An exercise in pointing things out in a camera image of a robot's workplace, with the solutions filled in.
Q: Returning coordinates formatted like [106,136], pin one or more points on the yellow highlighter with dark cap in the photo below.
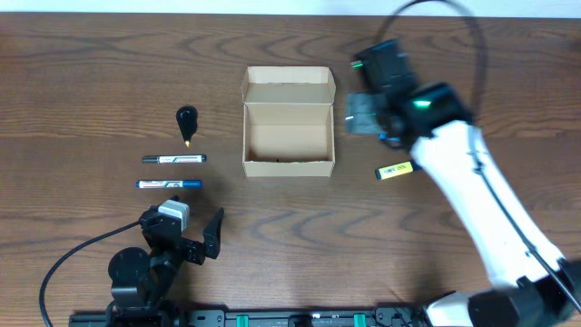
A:
[398,169]

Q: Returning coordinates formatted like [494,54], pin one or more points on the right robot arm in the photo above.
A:
[532,282]

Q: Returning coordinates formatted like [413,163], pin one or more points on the black mounting rail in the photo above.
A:
[378,317]

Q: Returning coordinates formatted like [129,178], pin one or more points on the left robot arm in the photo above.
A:
[141,280]

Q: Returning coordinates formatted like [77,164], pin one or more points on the blue whiteboard marker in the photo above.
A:
[159,184]

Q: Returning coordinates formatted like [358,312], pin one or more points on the black whiteboard marker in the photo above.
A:
[174,159]

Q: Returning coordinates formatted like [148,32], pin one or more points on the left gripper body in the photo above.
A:
[192,250]

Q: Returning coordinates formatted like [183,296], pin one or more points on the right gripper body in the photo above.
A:
[363,113]

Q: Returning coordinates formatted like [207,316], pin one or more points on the cardboard box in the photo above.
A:
[288,121]

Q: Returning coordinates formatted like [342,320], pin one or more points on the black teardrop-shaped tool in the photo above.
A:
[187,120]

